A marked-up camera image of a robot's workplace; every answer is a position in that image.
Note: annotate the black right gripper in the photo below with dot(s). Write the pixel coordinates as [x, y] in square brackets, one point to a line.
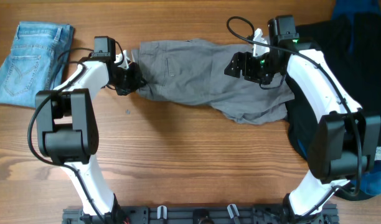
[241, 65]

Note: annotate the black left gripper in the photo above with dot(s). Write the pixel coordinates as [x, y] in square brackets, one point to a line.
[130, 78]

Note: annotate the grey shorts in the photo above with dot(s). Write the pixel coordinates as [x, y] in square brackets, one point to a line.
[191, 72]

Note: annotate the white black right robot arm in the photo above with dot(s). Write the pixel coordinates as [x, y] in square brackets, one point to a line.
[345, 142]

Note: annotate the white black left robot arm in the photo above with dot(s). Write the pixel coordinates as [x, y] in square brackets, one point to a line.
[63, 131]

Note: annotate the folded blue denim jeans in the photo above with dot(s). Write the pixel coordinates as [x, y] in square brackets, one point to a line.
[35, 61]

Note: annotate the black shirt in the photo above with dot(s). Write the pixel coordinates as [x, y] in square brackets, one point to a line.
[329, 35]

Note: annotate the blue garment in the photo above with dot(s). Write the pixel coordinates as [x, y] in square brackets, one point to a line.
[363, 24]

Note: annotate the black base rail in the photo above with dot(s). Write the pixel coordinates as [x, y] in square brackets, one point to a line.
[259, 213]

